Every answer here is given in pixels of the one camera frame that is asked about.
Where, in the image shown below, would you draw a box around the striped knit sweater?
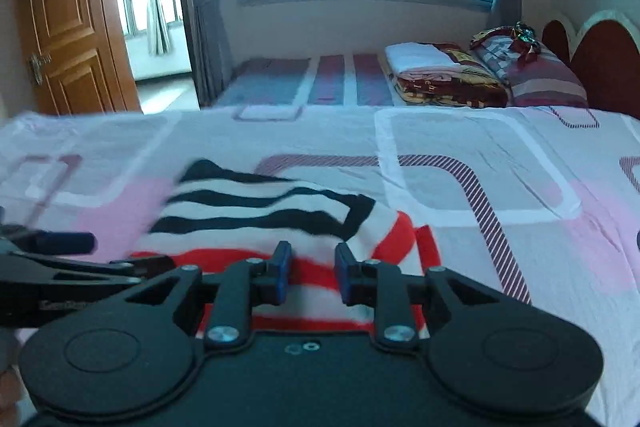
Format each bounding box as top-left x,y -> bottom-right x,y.
134,159 -> 440,332

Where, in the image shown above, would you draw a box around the colourful clothes on pillow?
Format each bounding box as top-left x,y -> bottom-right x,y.
470,22 -> 542,66

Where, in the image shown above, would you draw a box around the patterned pink bed sheet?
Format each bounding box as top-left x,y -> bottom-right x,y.
1,105 -> 639,426

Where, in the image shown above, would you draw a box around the brown wooden door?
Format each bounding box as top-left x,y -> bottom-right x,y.
15,0 -> 140,116

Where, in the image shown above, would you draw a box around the striped maroon pillow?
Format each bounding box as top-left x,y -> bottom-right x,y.
494,44 -> 588,108

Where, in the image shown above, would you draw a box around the folded red yellow blanket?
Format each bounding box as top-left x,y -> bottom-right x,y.
384,42 -> 509,108

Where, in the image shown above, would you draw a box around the red white headboard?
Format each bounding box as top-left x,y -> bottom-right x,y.
541,10 -> 640,118

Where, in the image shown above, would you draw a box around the striped far bed mattress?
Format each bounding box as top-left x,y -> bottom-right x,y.
216,53 -> 405,107

